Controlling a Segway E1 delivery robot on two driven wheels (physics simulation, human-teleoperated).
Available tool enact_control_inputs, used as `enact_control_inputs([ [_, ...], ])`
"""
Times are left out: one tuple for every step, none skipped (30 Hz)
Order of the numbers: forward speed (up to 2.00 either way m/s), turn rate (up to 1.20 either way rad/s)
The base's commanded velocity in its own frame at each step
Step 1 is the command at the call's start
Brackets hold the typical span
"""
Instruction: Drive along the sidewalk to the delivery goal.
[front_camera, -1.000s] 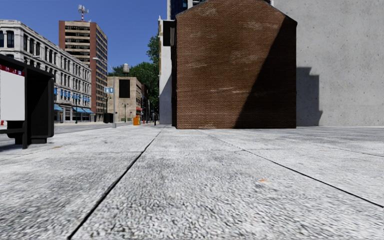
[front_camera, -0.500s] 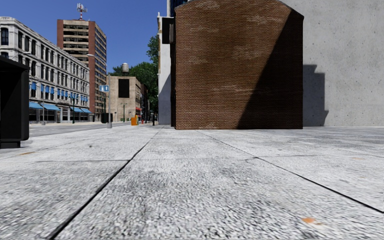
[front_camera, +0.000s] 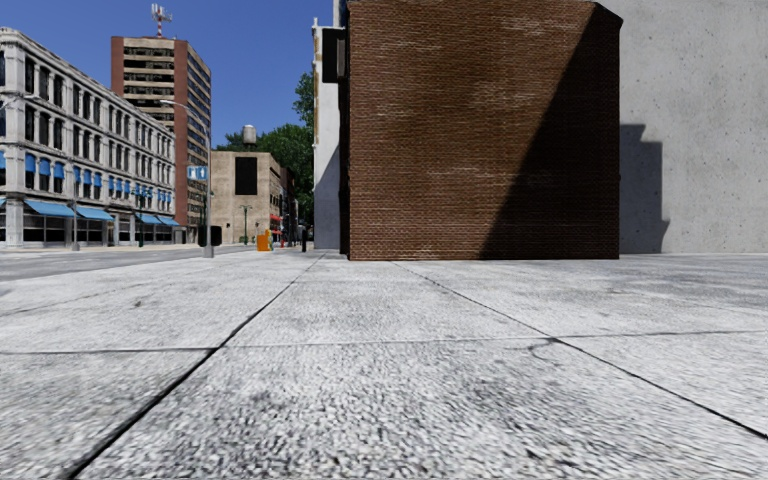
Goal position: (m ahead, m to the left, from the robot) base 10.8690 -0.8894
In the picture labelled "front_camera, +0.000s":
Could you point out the white building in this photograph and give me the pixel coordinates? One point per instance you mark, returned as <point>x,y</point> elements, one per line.
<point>327,180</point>

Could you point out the orange box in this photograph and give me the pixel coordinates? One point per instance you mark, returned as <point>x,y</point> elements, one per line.
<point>263,240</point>

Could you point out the red brick building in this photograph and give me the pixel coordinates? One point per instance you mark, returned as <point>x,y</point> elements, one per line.
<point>456,138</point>

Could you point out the trees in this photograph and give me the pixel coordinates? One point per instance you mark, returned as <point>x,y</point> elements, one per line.
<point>291,150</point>

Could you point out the green street lamp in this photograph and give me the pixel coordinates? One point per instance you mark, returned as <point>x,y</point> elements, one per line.
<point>245,225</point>

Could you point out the tan concrete building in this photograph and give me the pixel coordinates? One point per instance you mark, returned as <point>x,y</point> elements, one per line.
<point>231,201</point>

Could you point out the dark bin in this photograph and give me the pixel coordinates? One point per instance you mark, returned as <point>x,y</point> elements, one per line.
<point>215,235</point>

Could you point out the grey street lamp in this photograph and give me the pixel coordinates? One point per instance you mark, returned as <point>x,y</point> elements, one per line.
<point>207,204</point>

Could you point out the dark street lamp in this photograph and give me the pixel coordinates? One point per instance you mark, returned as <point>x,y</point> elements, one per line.
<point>141,219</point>

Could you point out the brown brick tower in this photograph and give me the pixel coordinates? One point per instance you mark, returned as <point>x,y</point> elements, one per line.
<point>150,72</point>

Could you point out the grey pole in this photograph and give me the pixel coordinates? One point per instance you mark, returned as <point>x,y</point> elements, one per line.
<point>74,222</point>

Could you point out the pale stone building blue awnings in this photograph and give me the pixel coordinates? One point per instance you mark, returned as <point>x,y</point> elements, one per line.
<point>78,150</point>

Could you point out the pale concrete building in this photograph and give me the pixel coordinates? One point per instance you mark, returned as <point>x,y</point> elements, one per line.
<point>696,72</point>

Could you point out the short dark post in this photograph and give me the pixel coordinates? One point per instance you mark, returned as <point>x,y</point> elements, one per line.
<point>304,239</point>

